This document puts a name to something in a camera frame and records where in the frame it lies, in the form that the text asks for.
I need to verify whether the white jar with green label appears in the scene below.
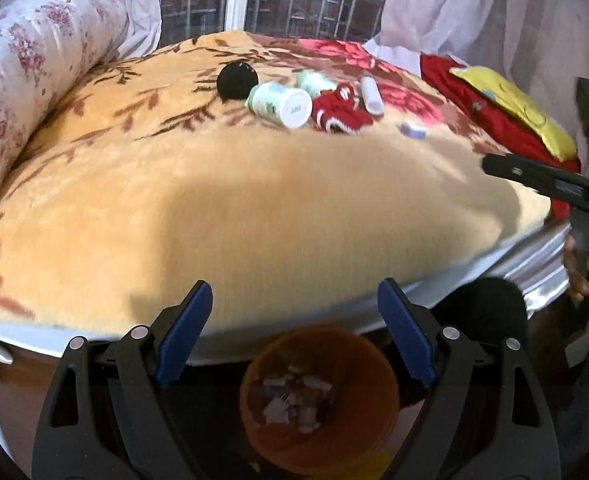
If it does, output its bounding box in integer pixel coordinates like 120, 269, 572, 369
244, 82, 313, 129

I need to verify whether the person's right hand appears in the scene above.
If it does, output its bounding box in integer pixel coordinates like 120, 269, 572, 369
563, 234, 589, 306

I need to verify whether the orange plastic bin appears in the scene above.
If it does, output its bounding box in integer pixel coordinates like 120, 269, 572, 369
239, 326, 400, 477

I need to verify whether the red knitted pouch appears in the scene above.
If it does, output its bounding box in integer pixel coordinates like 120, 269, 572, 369
311, 82, 374, 135

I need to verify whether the white cylindrical tube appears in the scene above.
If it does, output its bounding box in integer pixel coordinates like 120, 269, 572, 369
359, 76, 385, 117

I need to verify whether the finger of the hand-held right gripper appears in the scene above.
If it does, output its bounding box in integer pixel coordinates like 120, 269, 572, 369
482, 152, 589, 207

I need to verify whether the sheer white plain curtain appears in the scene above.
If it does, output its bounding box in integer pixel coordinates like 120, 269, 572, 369
362, 0, 589, 126

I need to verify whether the red cloth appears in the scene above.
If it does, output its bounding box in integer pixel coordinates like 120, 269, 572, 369
419, 54, 583, 221

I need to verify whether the white bottle teal cap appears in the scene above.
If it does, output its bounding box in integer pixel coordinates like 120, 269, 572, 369
297, 71, 336, 98

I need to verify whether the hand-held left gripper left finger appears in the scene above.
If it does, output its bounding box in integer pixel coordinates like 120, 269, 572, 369
32, 280, 214, 480

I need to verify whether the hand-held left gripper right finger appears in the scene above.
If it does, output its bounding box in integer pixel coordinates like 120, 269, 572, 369
377, 277, 561, 480

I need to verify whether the pile of discarded small containers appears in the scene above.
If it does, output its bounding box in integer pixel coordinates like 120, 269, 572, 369
260, 366, 334, 433

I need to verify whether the yellow cloth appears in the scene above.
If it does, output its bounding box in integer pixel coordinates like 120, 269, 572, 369
449, 65, 578, 162

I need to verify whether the yellow floral plush blanket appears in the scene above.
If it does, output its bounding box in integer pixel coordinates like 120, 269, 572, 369
0, 30, 553, 338

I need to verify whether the floral bolster pillow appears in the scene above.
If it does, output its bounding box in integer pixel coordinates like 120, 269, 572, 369
0, 0, 130, 221

